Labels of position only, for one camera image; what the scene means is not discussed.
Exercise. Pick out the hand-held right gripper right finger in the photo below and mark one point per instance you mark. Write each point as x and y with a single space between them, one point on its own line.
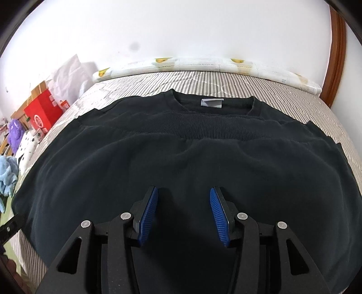
219 218

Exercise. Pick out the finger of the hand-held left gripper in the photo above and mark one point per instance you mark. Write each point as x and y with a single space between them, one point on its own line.
11 226

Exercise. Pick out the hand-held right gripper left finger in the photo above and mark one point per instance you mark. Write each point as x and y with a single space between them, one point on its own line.
147 215

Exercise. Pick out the black sweatshirt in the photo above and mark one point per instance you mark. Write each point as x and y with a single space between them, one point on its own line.
183 152

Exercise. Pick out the green floor mat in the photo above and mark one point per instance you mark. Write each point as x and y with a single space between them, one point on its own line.
5 251

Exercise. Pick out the light blue cloth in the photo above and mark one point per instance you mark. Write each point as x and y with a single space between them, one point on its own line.
7 175

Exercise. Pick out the white spotted plush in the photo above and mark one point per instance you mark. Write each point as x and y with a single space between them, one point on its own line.
27 149

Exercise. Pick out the purple plush toy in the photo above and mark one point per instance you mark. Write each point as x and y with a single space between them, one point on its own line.
16 134

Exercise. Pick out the red paper bag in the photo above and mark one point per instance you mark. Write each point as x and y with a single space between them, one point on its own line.
42 113

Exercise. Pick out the striped mattress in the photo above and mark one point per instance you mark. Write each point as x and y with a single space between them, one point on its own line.
325 113

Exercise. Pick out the white plastic bag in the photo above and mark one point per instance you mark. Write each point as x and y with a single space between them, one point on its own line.
68 82

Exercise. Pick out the rolled white printed mat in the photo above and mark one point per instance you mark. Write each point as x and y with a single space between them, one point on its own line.
198 63

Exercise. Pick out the wooden door frame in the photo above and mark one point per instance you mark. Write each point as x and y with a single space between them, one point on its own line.
336 56

